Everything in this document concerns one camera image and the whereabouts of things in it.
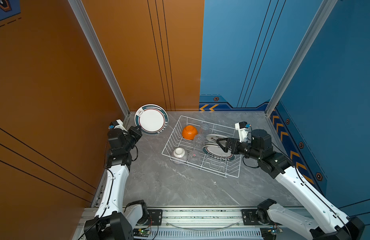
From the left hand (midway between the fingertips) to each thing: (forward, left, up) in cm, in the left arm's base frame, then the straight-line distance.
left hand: (142, 123), depth 77 cm
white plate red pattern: (+5, -39, -19) cm, 44 cm away
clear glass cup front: (-5, -28, -25) cm, 38 cm away
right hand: (-10, -40, -1) cm, 41 cm away
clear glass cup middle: (+5, -31, -23) cm, 38 cm away
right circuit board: (-43, -64, -29) cm, 82 cm away
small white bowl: (-5, -18, -21) cm, 28 cm away
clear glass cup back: (+11, -35, -18) cm, 40 cm away
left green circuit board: (-44, -2, -29) cm, 52 cm away
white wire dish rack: (-13, -47, -25) cm, 55 cm away
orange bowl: (+11, -24, -21) cm, 34 cm away
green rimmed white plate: (+6, -4, -3) cm, 7 cm away
